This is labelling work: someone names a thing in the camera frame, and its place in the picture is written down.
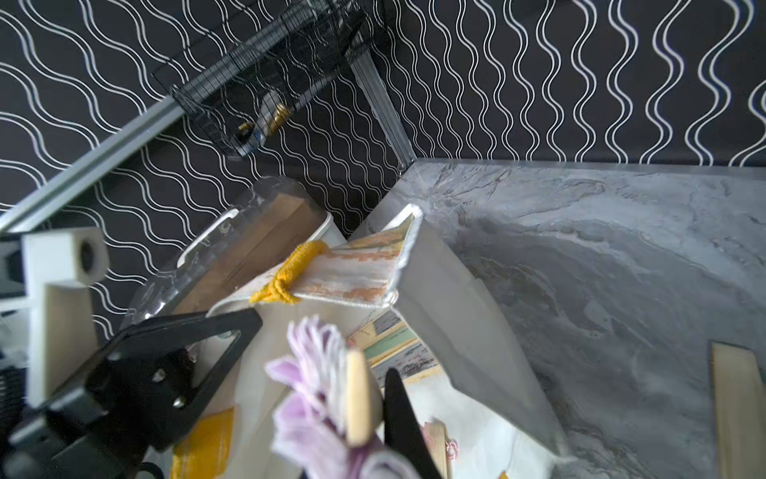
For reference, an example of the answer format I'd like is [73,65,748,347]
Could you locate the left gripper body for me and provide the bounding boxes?
[2,383,162,478]

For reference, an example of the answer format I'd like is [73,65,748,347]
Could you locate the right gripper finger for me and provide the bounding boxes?
[383,368,441,479]

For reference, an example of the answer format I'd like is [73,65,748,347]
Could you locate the purple paper folding fan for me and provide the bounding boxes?
[265,315,420,478]

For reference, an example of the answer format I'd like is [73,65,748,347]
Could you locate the white tote bag yellow handles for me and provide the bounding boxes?
[171,205,572,478]

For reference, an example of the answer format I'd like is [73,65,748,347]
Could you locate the pink paper folding fan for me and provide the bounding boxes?
[346,311,442,389]

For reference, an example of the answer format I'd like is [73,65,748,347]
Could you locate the brown lidded storage box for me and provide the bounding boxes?
[121,177,346,329]

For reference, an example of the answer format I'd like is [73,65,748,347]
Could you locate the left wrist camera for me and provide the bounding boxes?
[1,227,109,407]

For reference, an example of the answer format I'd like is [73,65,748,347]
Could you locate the black wire wall basket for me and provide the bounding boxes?
[153,1,386,160]

